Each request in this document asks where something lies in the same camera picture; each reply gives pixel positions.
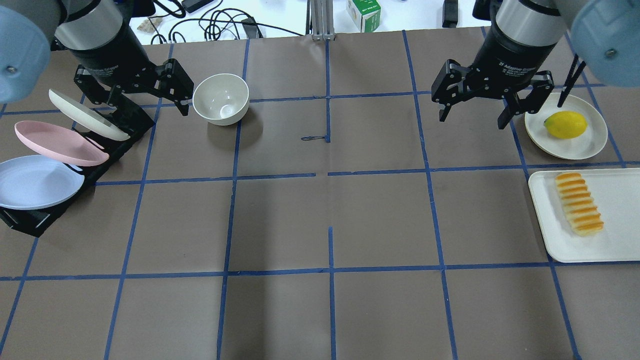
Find cream plate under lemon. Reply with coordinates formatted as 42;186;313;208
525;93;608;160

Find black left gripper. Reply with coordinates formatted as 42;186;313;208
59;19;194;132

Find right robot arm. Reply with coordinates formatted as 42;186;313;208
430;0;640;130

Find cream white plate in rack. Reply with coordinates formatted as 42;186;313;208
48;88;130;142

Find light blue plate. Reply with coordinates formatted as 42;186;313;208
0;155;85;210

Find pink plate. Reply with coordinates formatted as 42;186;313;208
14;120;110;167

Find black plate rack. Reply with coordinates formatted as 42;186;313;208
1;126;148;237

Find striped orange bread roll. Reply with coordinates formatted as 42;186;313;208
554;172;605;237

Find black tangled cables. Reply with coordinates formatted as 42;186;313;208
147;0;306;46

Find white rectangular tray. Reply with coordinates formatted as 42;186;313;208
528;168;640;263

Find black power adapter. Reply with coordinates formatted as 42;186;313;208
181;0;214;14

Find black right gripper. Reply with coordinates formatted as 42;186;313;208
430;25;554;130

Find green white carton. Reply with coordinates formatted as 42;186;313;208
346;0;382;34

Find cream white bowl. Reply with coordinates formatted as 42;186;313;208
192;73;250;126

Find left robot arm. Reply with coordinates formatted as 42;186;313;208
0;0;194;116

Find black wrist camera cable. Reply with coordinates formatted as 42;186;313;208
556;54;587;109

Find yellow lemon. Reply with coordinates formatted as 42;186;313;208
543;111;588;140

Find aluminium frame post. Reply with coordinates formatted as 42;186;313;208
306;0;336;42

